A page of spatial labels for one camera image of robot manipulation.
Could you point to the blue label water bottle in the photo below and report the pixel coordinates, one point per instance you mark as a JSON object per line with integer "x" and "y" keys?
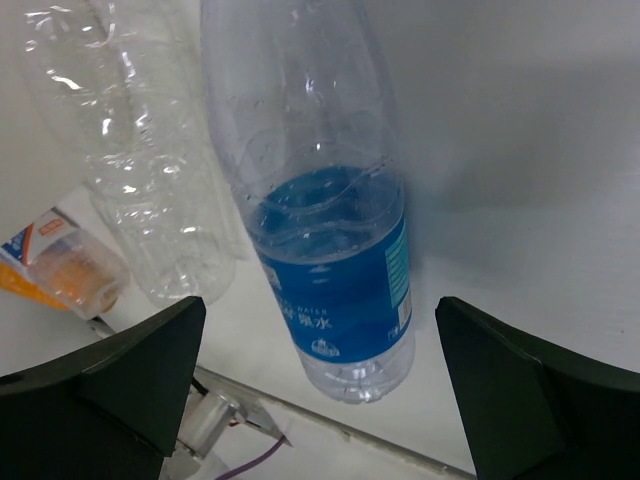
{"x": 301, "y": 116}

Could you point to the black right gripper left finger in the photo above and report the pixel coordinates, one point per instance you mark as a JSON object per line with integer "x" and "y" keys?
{"x": 111, "y": 410}

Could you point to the orange juice bottle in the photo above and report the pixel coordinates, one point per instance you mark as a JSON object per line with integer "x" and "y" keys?
{"x": 67, "y": 263}

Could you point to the clear crushed plastic bottle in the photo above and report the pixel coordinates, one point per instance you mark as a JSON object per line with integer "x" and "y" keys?
{"x": 117, "y": 84}

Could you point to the aluminium table edge rail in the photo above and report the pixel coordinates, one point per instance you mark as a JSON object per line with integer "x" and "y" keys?
{"x": 255, "y": 366}

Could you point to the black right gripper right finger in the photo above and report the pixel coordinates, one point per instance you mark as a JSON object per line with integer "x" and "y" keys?
{"x": 532, "y": 409}

